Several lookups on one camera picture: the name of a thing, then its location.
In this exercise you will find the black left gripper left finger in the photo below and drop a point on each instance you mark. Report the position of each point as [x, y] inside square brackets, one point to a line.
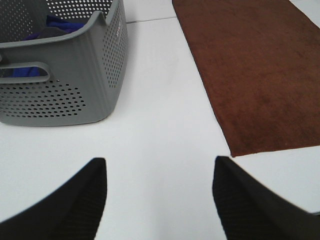
[72, 212]

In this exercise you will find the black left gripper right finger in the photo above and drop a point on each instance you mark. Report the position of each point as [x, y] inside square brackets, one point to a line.
[250, 211]

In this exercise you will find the brown towel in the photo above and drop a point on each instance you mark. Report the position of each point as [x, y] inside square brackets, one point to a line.
[259, 61]

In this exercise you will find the grey perforated plastic basket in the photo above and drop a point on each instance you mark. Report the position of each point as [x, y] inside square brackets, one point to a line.
[85, 69]

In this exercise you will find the blue cloth in basket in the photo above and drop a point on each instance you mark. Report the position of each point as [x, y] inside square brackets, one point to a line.
[54, 27]

